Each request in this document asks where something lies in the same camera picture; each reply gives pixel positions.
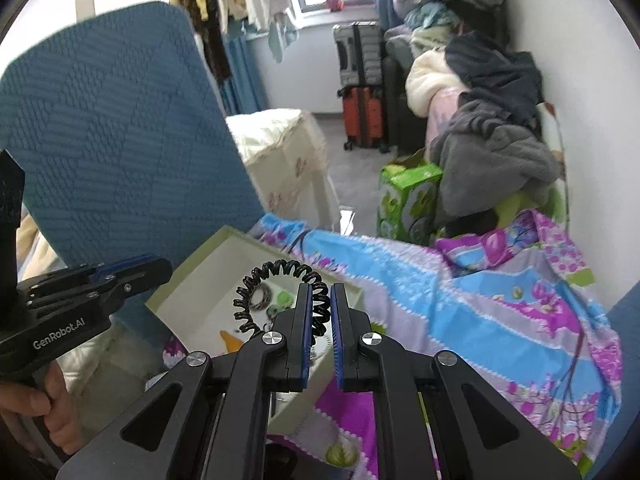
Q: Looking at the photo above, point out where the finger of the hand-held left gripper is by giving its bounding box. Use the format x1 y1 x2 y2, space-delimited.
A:
94 254 167 282
104 258 174 307

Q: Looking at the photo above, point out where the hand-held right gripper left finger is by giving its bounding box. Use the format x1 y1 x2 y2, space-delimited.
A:
56 282 331 480

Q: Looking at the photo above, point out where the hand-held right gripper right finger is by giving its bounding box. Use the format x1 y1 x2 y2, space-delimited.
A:
330 282 583 480

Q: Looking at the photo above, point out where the brown patterned hair tie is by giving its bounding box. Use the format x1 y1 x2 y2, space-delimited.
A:
251 284 277 312

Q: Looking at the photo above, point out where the pale green storage box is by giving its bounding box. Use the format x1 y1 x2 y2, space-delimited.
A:
145 225 366 438

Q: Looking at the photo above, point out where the black coil hair tie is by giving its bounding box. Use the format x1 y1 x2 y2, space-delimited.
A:
232 259 332 348

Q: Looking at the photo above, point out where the person's left hand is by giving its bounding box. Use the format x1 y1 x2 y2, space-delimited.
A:
0 360 85 457

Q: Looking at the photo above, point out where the cream bedding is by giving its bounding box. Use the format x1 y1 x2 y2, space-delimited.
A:
15 210 171 401

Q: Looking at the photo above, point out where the purple floral cloth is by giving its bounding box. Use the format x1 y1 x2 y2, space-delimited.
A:
162 210 626 480

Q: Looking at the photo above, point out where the blue quilted cushion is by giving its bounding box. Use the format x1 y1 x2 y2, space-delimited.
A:
0 1 266 331
582 280 640 480

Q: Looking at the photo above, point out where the green printed carton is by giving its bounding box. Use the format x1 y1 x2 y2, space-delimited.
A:
376 162 445 246

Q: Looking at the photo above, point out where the cream quilted cover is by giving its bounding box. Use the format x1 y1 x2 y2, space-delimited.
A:
225 108 341 233

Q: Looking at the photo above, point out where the lime green seat back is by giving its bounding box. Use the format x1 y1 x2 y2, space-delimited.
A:
500 192 567 228

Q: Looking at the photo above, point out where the red suitcase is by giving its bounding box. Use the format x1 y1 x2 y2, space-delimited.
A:
341 85 391 153

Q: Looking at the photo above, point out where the grey fleece garment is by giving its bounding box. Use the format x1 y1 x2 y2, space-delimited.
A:
430 100 561 228

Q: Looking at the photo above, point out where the black suitcase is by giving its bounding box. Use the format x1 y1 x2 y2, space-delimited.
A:
382 55 431 153

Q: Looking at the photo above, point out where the cream fluffy blanket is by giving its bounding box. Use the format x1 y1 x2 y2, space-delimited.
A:
405 47 476 116

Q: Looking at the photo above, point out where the grey suitcase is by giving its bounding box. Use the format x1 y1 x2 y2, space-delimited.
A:
333 22 386 86

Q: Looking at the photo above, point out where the dark navy garment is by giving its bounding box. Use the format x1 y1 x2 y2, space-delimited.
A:
445 32 543 126

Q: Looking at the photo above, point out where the thin black cable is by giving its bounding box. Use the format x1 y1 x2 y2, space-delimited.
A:
285 230 315 256

